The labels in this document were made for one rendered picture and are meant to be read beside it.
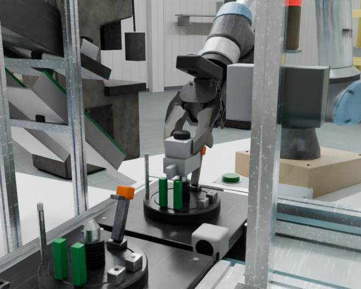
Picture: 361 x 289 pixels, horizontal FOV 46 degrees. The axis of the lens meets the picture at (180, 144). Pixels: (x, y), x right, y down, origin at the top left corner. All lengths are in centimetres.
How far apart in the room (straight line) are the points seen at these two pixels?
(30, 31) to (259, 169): 45
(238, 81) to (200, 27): 1027
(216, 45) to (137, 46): 327
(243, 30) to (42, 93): 41
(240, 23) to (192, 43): 976
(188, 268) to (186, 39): 1004
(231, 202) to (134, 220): 19
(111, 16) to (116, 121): 99
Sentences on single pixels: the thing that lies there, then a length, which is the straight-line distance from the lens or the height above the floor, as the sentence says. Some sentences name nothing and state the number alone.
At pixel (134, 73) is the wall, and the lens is 982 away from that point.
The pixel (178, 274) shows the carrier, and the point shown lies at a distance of 59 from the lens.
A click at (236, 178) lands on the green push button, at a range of 96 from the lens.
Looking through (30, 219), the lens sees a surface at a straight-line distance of 107.
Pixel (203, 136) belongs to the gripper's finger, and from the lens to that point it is 74.
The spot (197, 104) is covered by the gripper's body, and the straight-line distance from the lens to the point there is 78.
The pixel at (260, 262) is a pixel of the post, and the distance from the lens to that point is 58.
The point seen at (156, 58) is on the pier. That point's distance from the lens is 987.
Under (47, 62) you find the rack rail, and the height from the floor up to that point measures 123.
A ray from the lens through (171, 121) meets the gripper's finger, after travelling 78.
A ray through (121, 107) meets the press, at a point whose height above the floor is 59.
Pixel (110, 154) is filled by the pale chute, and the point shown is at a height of 103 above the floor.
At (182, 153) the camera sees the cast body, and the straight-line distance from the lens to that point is 73.
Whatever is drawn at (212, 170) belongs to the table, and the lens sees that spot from 137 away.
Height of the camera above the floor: 128
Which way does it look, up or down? 14 degrees down
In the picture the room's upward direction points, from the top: straight up
